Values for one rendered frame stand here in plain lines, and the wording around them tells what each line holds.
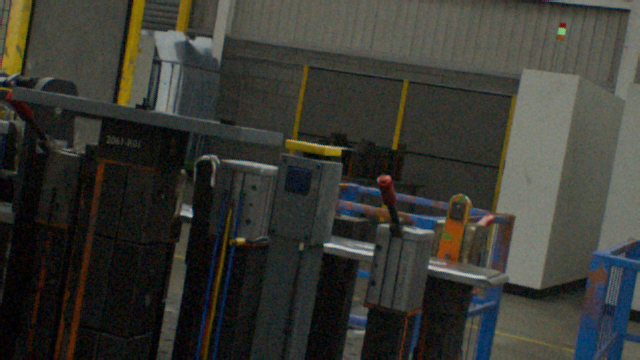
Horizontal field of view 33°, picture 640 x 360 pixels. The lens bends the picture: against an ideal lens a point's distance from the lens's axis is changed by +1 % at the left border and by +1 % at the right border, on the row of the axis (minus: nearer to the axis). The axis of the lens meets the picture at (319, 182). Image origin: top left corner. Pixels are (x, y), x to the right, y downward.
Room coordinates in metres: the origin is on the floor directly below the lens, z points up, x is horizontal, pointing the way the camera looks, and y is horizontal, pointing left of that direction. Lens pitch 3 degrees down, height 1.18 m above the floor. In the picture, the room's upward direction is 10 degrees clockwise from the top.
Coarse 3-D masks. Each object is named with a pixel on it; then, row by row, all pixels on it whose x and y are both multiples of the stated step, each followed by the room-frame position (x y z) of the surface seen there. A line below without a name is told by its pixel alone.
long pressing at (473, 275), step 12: (180, 216) 1.76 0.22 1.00; (336, 240) 1.77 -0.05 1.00; (348, 240) 1.80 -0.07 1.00; (324, 252) 1.66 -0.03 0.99; (336, 252) 1.66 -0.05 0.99; (348, 252) 1.65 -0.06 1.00; (360, 252) 1.64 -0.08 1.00; (372, 252) 1.68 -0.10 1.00; (432, 264) 1.66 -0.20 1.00; (444, 264) 1.70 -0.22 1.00; (456, 264) 1.72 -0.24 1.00; (432, 276) 1.60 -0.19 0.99; (444, 276) 1.59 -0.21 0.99; (456, 276) 1.59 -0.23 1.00; (468, 276) 1.58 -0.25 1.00; (480, 276) 1.59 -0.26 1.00; (492, 276) 1.65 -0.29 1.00; (504, 276) 1.70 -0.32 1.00
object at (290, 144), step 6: (288, 144) 1.40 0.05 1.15; (294, 144) 1.40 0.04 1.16; (300, 144) 1.40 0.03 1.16; (306, 144) 1.39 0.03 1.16; (312, 144) 1.39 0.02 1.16; (300, 150) 1.40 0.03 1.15; (306, 150) 1.39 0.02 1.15; (312, 150) 1.39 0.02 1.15; (318, 150) 1.39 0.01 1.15; (324, 150) 1.38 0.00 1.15; (330, 150) 1.40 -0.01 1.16; (336, 150) 1.42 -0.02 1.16; (306, 156) 1.41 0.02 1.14; (312, 156) 1.41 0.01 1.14; (318, 156) 1.41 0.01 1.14; (336, 156) 1.43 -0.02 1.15
